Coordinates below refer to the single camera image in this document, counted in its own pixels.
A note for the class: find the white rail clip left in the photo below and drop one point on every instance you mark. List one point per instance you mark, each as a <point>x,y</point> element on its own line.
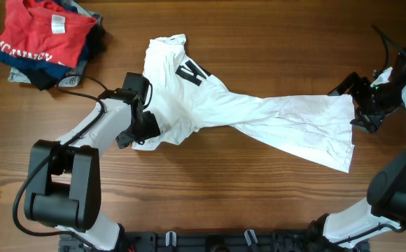
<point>171,239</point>

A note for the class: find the white t-shirt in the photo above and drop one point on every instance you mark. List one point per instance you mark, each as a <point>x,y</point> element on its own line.
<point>187,98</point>

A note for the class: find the grey printed folded garment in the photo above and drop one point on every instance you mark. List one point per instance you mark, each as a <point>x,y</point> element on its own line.
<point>16,76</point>

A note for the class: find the navy blue folded garment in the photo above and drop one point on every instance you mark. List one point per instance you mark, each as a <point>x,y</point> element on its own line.
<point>45,67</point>

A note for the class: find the white rail clip right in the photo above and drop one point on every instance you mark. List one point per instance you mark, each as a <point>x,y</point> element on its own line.
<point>250,237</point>

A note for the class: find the black folded garment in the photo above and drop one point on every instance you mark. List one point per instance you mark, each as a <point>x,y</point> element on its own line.
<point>43,81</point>

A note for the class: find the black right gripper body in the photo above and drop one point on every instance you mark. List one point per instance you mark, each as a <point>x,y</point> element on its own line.
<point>364,105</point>

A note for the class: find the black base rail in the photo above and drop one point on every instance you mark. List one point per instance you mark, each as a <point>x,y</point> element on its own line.
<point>278,241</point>

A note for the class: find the red folded t-shirt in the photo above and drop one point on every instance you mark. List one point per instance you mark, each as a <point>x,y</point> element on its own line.
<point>38,38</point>

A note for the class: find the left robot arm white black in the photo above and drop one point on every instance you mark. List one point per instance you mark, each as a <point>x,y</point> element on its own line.
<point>63,185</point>

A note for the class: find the white rail clip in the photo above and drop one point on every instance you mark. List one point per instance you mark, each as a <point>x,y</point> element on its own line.
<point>171,239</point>
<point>250,237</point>

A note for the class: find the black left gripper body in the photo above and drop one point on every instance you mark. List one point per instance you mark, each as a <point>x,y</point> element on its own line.
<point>137,129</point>

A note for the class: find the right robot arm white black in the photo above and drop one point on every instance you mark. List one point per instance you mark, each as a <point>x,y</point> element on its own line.
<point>384,207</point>

